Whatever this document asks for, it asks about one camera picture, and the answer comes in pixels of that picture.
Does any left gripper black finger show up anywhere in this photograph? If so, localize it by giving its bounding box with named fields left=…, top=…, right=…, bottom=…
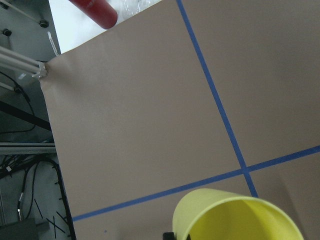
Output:
left=162, top=232, right=176, bottom=240

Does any yellow paper cup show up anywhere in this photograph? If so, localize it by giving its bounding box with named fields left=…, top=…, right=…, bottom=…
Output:
left=172, top=188, right=304, bottom=240

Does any red cylinder bottle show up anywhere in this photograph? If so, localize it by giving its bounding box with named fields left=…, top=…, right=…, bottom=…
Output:
left=70, top=0, right=118, bottom=30

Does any aluminium frame post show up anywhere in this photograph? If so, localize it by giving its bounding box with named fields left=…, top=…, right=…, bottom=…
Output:
left=0, top=46, right=48, bottom=79

